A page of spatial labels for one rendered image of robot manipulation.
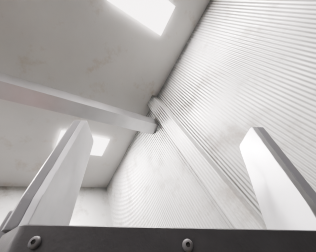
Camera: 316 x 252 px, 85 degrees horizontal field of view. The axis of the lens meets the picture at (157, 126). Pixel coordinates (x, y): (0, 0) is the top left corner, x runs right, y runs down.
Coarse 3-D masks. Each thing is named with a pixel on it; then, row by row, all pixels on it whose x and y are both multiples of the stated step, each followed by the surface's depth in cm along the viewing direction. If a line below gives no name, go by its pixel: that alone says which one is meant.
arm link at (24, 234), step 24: (0, 240) 5; (24, 240) 4; (48, 240) 4; (72, 240) 4; (96, 240) 4; (120, 240) 4; (144, 240) 4; (168, 240) 4; (192, 240) 5; (216, 240) 5; (240, 240) 5; (264, 240) 5; (288, 240) 5; (312, 240) 5
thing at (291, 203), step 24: (240, 144) 12; (264, 144) 9; (264, 168) 9; (288, 168) 8; (264, 192) 9; (288, 192) 7; (312, 192) 7; (264, 216) 9; (288, 216) 7; (312, 216) 6
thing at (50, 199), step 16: (80, 128) 10; (64, 144) 8; (80, 144) 10; (48, 160) 8; (64, 160) 8; (80, 160) 10; (48, 176) 7; (64, 176) 8; (80, 176) 10; (32, 192) 6; (48, 192) 7; (64, 192) 8; (16, 208) 6; (32, 208) 6; (48, 208) 7; (64, 208) 8; (0, 224) 6; (16, 224) 6; (48, 224) 7; (64, 224) 8
